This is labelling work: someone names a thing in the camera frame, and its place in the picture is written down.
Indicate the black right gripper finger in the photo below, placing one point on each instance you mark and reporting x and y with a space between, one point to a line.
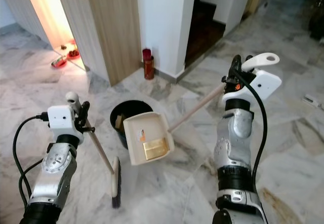
247 62
236 65

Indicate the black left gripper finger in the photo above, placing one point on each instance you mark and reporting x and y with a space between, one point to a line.
84 111

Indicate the brown cardboard piece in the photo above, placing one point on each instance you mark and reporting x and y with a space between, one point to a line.
119 122

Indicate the yellowish cardboard piece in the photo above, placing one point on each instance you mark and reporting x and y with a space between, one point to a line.
156 148

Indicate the small white floor object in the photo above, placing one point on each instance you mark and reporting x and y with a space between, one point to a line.
312 101

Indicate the black round bucket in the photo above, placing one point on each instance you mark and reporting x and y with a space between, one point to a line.
131 107

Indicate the red bowl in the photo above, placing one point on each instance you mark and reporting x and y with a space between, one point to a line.
74 54
59 62

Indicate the red cylinder candle holder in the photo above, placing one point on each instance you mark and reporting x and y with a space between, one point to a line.
148 65

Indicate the light wood cabinet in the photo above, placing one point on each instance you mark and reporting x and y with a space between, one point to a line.
114 29

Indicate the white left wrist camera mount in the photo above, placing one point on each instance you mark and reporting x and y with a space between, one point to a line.
61 118

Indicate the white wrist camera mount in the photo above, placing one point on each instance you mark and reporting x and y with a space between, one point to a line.
263 84
61 118

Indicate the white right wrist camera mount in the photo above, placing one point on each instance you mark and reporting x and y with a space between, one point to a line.
263 84

